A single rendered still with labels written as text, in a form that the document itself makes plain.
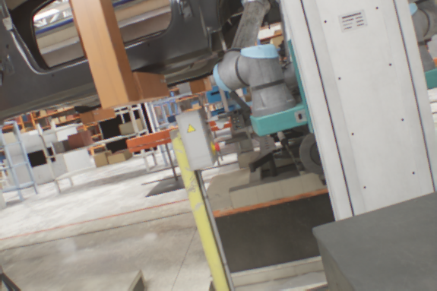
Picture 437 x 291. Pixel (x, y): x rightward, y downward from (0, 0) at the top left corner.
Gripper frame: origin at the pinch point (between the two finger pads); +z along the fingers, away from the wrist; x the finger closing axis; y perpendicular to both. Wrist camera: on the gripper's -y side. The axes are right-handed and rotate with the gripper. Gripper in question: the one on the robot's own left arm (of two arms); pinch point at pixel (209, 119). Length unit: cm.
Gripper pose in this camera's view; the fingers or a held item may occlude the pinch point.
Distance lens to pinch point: 131.7
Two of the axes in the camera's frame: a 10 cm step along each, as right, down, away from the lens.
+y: 2.7, 9.6, 0.8
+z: -9.6, 2.5, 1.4
